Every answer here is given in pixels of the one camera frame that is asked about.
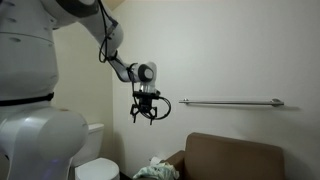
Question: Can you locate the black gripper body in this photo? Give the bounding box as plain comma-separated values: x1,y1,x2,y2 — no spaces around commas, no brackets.
133,96,160,116

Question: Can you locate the blue green striped towel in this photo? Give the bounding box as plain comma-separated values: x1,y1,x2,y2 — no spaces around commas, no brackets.
132,162,180,180

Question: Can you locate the white toilet paper roll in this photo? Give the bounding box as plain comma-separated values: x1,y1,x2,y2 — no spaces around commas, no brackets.
149,156,165,166

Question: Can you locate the chrome towel bar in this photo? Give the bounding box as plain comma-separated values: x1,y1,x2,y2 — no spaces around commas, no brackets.
178,98,285,108

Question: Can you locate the brown cardboard box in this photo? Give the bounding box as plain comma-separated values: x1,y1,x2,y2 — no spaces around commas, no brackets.
138,132,286,180

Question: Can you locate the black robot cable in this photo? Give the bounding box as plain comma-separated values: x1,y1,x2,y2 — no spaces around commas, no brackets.
98,0,173,122

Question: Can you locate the black strap on arm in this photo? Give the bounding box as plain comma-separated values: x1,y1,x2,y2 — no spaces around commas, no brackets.
0,92,55,108

